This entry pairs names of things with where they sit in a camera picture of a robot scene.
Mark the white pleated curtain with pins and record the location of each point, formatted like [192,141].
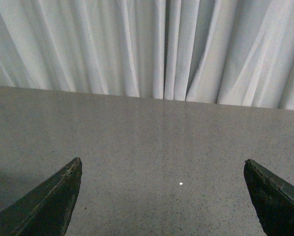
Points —
[234,52]

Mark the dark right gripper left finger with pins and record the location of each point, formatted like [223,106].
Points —
[47,209]

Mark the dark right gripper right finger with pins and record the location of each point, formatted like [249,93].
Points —
[272,198]

